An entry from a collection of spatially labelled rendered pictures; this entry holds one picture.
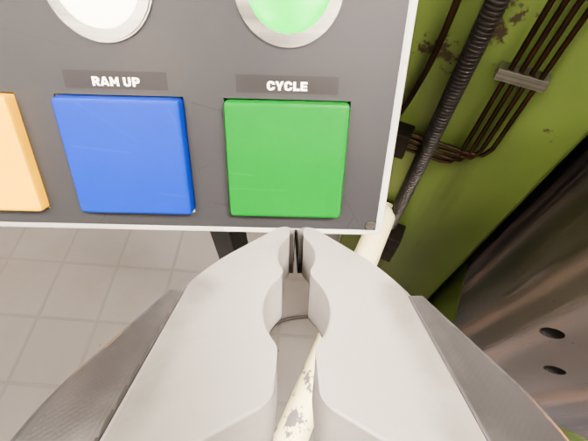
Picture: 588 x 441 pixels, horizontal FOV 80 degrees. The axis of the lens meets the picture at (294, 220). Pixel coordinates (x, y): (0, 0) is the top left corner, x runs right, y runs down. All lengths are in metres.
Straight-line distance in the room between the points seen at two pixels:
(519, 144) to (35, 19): 0.52
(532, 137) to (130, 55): 0.47
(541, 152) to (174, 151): 0.47
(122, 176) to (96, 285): 1.19
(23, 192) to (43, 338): 1.17
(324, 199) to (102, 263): 1.28
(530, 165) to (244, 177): 0.44
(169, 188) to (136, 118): 0.05
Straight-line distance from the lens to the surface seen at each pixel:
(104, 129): 0.25
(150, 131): 0.24
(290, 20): 0.22
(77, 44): 0.25
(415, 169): 0.59
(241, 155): 0.22
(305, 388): 0.54
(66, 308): 1.45
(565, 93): 0.52
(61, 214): 0.29
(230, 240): 0.54
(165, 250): 1.40
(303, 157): 0.22
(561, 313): 0.49
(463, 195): 0.64
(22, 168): 0.28
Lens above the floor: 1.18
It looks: 57 degrees down
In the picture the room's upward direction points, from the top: 2 degrees clockwise
